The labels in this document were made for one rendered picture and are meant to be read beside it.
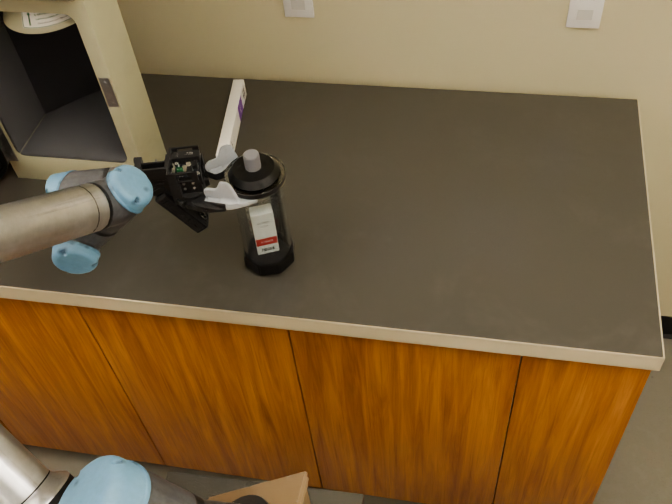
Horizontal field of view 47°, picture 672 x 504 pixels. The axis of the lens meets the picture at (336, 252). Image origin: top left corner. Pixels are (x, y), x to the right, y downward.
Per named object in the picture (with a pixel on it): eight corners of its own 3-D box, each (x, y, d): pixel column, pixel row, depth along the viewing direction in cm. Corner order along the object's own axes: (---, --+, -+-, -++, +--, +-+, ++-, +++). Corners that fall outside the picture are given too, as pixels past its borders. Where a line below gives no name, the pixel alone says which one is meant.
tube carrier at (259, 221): (295, 229, 155) (283, 149, 138) (298, 270, 148) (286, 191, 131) (241, 234, 154) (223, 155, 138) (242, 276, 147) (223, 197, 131)
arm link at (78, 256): (74, 235, 120) (81, 181, 126) (40, 267, 126) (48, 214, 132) (119, 252, 124) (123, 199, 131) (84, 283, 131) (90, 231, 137)
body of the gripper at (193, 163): (200, 172, 129) (128, 180, 129) (210, 208, 135) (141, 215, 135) (202, 142, 134) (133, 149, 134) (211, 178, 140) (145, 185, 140)
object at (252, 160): (282, 162, 139) (278, 134, 134) (280, 198, 133) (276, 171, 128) (232, 165, 140) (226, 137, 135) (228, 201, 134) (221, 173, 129)
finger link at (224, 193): (246, 192, 127) (196, 182, 130) (251, 217, 132) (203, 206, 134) (254, 179, 129) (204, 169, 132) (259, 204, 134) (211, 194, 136)
